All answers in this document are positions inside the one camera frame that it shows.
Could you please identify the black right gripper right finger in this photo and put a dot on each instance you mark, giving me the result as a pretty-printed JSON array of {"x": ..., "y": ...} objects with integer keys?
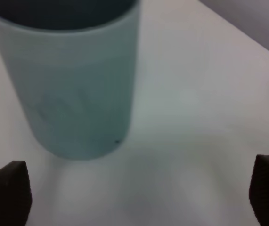
[{"x": 259, "y": 189}]

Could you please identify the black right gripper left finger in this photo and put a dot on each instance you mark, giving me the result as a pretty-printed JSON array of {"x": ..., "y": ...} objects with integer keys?
[{"x": 15, "y": 194}]

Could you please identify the teal plastic cup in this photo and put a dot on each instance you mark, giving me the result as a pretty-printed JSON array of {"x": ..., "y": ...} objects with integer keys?
[{"x": 72, "y": 64}]

